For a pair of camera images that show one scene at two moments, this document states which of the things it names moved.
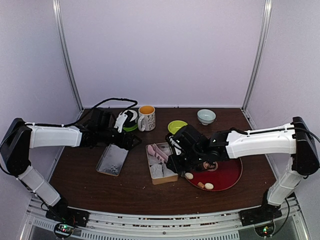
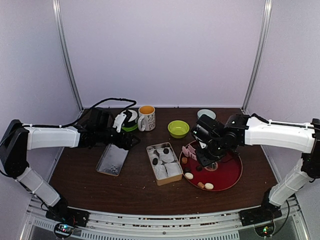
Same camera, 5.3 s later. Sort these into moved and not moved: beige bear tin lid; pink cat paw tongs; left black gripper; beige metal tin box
Moved: pink cat paw tongs
Not moved: beige metal tin box; left black gripper; beige bear tin lid
